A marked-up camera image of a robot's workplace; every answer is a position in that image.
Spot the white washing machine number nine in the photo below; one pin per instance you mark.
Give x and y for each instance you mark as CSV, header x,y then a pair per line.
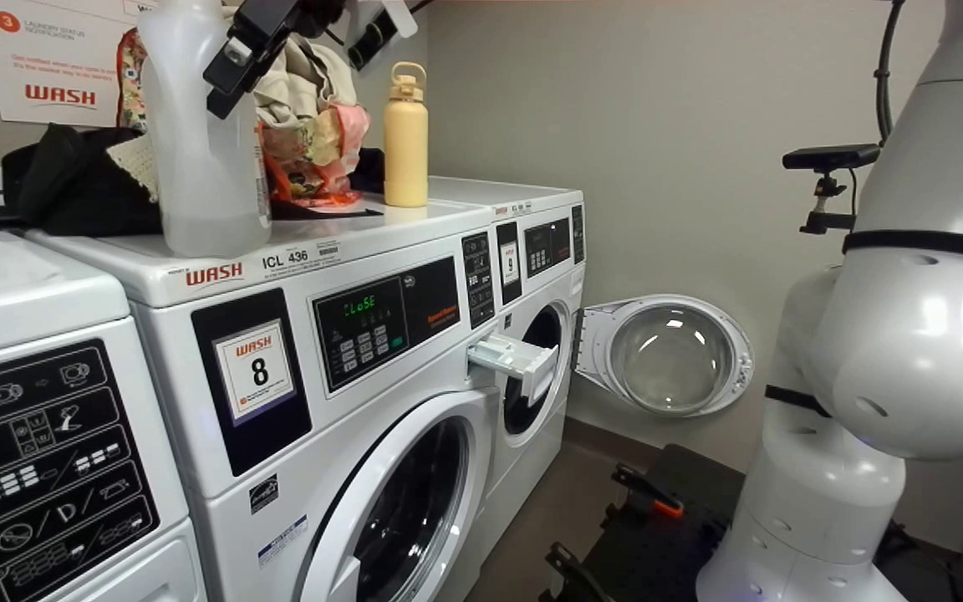
x,y
520,458

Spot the white poster with red logo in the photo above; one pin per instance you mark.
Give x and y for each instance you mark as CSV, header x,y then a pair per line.
x,y
58,55

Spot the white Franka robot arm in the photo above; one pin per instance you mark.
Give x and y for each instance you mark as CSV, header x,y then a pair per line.
x,y
917,335

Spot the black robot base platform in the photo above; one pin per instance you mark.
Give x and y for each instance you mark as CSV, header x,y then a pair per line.
x,y
649,558

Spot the beige cloth garment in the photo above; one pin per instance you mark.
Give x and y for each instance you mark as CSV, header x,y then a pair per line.
x,y
303,79

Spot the machine nine round door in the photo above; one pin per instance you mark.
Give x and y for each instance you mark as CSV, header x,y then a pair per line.
x,y
671,356

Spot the white soap dispenser drawer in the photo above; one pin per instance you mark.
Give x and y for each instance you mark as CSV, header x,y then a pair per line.
x,y
508,356

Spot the yellow insulated water bottle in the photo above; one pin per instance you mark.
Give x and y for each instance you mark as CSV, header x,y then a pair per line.
x,y
406,145

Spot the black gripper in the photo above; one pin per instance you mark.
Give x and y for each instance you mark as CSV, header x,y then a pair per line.
x,y
320,15

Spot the white front-load washing machine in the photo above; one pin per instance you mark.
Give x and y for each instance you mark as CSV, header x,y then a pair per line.
x,y
13,302

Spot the machine eight round door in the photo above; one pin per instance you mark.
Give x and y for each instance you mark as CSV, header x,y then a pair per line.
x,y
332,538

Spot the white laundry detergent bottle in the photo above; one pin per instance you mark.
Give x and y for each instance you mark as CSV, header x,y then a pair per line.
x,y
203,190

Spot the black camera on stand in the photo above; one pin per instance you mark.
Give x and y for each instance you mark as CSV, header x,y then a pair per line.
x,y
826,157

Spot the navy blue cloth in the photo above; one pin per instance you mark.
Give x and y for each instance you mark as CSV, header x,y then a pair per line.
x,y
58,187

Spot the white washing machine number eight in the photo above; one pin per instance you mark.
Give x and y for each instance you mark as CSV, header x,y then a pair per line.
x,y
392,230

